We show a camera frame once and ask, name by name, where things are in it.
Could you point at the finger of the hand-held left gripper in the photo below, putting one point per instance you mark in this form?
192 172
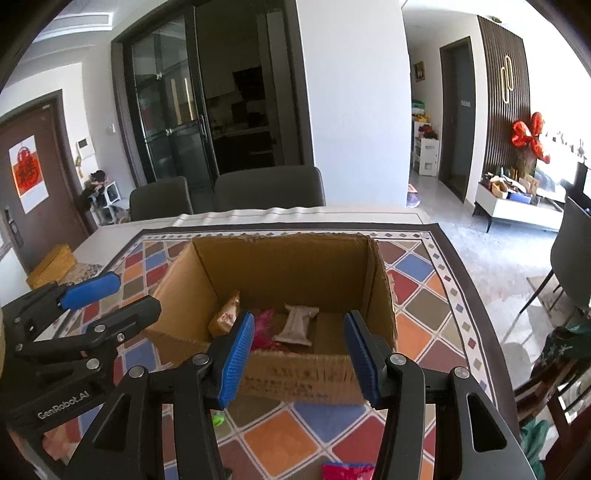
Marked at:
90 290
120 321

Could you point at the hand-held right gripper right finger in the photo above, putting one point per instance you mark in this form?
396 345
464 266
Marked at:
364 364

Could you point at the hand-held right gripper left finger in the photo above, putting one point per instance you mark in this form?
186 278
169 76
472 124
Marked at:
235 364

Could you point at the pink and blue snack packet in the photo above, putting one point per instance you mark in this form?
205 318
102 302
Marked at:
263 330

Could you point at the gold snack packet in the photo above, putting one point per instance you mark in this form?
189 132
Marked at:
225 318

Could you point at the brown cardboard box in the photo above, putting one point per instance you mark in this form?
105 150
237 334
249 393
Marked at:
295 378

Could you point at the pale striped snack packet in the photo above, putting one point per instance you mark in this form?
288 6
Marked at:
295 327

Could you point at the yellow box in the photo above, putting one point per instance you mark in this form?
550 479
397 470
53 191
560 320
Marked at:
51 267

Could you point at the green round candy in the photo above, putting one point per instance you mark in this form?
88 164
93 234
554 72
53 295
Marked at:
217 419

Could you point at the white cube shelf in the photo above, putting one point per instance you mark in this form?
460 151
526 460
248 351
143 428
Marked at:
111 196

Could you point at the colourful checkered mat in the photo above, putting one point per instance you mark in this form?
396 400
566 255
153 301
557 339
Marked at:
418 277

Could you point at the black bag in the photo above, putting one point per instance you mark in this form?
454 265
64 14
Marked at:
92 187

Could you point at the bright pink snack packet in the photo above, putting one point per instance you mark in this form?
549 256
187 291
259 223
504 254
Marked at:
346 471

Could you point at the brown entrance door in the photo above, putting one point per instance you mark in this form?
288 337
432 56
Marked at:
60 184

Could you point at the grey dining chair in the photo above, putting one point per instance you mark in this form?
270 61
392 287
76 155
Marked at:
159 198
268 189

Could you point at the red and white door poster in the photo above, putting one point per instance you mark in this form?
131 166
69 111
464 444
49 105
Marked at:
28 173

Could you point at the white intercom panel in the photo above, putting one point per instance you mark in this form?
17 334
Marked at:
84 146

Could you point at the green plastic bag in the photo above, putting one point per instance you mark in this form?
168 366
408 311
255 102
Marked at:
535 441

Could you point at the wooden chair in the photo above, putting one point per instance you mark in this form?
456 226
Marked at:
554 406

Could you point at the dark green garment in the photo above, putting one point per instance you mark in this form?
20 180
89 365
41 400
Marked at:
563 350

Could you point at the black framed glass sliding door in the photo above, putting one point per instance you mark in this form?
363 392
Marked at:
171 106

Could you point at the white low cabinet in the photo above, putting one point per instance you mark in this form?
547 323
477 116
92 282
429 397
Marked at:
517 211

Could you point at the white shelf unit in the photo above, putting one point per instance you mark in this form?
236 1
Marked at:
427 157

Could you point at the blue storage box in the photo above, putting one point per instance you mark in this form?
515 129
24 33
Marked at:
520 197

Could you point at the dark grey side chair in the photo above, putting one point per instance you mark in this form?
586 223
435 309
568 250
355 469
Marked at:
575 249

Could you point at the dark hallway door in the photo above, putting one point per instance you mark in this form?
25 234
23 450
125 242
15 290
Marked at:
457 115

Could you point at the red foil balloon bunch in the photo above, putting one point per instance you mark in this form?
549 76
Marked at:
531 138

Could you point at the black television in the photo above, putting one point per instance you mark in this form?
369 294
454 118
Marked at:
584 180

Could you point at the small wall picture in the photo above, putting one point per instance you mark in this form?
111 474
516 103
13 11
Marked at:
419 71

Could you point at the dark slatted wall panel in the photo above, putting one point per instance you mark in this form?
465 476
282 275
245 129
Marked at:
489 92

